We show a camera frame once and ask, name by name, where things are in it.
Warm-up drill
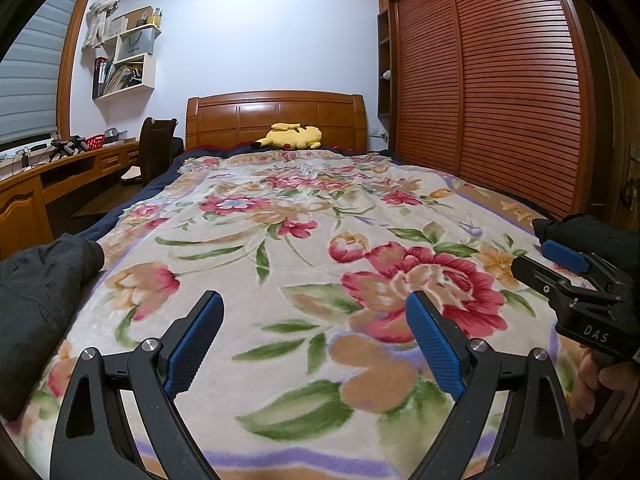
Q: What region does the tied beige curtain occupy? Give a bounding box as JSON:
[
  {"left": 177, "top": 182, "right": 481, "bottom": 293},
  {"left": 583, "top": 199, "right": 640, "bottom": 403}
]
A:
[{"left": 82, "top": 0, "right": 135, "bottom": 51}]

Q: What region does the black jacket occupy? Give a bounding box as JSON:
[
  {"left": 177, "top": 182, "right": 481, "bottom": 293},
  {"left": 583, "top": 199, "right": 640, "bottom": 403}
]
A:
[{"left": 0, "top": 234, "right": 106, "bottom": 423}]

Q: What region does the dark chair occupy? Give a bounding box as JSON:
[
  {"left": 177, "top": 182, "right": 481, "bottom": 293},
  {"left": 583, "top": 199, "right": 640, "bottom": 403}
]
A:
[{"left": 139, "top": 116, "right": 178, "bottom": 188}]

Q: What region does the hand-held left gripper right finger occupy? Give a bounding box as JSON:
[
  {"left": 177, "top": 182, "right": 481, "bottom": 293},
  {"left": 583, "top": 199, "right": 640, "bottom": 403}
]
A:
[{"left": 405, "top": 291, "right": 581, "bottom": 480}]

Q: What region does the floral blanket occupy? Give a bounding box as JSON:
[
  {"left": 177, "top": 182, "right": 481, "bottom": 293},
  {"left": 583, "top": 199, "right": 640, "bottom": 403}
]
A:
[{"left": 10, "top": 150, "right": 601, "bottom": 480}]

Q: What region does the black gadget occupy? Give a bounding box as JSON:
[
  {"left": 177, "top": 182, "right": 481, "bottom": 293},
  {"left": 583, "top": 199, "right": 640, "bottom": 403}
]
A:
[{"left": 49, "top": 136, "right": 88, "bottom": 161}]

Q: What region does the wooden window frame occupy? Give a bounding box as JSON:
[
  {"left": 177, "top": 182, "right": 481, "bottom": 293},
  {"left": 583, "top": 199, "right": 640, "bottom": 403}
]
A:
[{"left": 56, "top": 0, "right": 98, "bottom": 141}]

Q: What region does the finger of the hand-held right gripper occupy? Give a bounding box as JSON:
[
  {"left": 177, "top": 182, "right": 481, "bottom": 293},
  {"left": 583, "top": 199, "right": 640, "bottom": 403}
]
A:
[
  {"left": 542, "top": 239, "right": 627, "bottom": 292},
  {"left": 511, "top": 254, "right": 625, "bottom": 310}
]

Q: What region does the black cloth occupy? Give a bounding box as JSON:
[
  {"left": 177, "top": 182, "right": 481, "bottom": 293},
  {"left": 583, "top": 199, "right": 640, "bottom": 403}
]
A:
[{"left": 532, "top": 214, "right": 640, "bottom": 266}]

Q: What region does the yellow plush toy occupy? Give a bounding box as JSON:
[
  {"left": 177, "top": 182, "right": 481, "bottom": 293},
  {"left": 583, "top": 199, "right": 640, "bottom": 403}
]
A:
[{"left": 250, "top": 122, "right": 322, "bottom": 151}]

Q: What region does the wooden louvered wardrobe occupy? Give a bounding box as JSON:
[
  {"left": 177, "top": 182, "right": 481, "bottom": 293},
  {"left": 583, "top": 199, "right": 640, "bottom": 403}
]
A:
[{"left": 376, "top": 0, "right": 601, "bottom": 221}]

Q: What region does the stack of books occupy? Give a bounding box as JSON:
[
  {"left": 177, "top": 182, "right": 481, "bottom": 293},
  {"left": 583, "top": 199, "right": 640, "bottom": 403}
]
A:
[{"left": 106, "top": 62, "right": 146, "bottom": 96}]

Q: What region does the person's right hand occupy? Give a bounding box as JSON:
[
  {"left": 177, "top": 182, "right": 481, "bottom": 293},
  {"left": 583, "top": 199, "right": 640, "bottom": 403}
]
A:
[{"left": 571, "top": 349, "right": 640, "bottom": 426}]

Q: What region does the grey window blind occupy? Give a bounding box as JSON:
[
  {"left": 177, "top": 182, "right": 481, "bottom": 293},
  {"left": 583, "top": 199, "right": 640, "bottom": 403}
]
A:
[{"left": 0, "top": 0, "right": 86, "bottom": 146}]

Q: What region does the grey paper bag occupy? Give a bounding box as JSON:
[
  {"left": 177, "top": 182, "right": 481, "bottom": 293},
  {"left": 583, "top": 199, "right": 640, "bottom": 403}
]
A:
[{"left": 116, "top": 26, "right": 153, "bottom": 61}]

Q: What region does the wooden desk cabinet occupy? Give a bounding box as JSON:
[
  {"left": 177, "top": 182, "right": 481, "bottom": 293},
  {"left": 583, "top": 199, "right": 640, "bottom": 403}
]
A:
[{"left": 0, "top": 139, "right": 141, "bottom": 261}]

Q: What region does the wooden bed headboard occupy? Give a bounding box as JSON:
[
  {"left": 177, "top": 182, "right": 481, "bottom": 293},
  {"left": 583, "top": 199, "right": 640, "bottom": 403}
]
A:
[{"left": 186, "top": 91, "right": 368, "bottom": 153}]

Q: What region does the white wall shelf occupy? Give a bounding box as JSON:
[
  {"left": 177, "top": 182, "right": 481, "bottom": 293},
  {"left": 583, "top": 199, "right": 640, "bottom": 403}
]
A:
[{"left": 91, "top": 6, "right": 163, "bottom": 101}]

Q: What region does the black binder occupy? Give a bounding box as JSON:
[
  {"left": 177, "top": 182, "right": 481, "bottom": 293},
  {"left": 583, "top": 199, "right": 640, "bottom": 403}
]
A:
[{"left": 92, "top": 56, "right": 108, "bottom": 100}]

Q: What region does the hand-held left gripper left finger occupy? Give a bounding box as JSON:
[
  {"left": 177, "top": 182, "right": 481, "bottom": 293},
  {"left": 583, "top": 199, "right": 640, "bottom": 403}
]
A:
[{"left": 50, "top": 290, "right": 225, "bottom": 480}]

